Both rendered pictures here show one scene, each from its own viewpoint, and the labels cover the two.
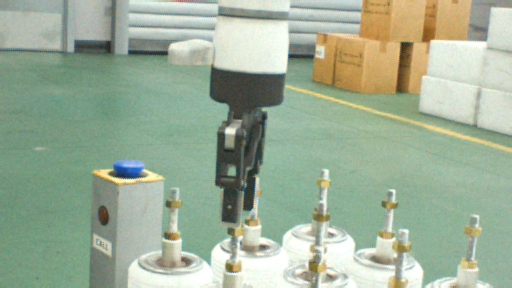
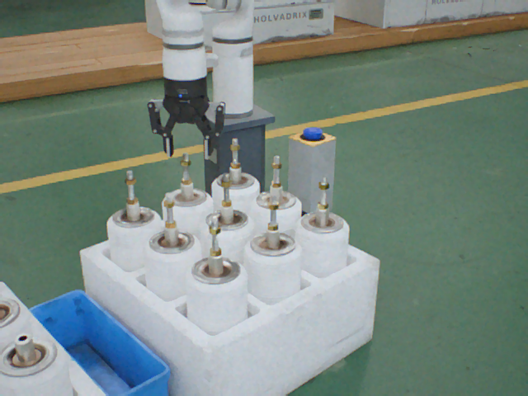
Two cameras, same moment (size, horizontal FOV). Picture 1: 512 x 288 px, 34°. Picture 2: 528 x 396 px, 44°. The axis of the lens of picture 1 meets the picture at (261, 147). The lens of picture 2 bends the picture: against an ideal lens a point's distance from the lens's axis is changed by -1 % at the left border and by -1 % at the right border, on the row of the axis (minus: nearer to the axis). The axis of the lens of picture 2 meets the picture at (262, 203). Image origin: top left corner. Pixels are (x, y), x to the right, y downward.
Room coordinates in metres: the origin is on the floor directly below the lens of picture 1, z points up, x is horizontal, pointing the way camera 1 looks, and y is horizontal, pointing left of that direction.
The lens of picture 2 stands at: (0.92, -1.10, 0.79)
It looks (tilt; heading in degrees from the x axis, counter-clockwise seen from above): 26 degrees down; 88
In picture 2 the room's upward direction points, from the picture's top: straight up
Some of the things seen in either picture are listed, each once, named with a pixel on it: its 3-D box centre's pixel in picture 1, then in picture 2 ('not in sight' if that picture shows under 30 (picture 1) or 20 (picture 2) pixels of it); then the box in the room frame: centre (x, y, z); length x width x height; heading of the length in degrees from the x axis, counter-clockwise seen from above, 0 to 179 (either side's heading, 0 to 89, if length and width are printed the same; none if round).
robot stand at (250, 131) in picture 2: not in sight; (234, 171); (0.90, 0.38, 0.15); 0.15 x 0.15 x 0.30; 29
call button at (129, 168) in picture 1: (128, 170); (312, 134); (1.06, 0.17, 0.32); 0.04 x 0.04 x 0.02
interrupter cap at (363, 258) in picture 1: (384, 260); (272, 244); (0.97, -0.16, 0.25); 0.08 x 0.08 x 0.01
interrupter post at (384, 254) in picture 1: (385, 250); (272, 238); (0.97, -0.16, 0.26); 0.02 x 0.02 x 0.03
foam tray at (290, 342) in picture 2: not in sight; (228, 296); (0.89, -0.07, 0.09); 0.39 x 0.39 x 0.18; 40
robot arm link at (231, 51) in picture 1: (232, 36); (186, 54); (0.82, 0.04, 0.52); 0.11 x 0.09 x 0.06; 80
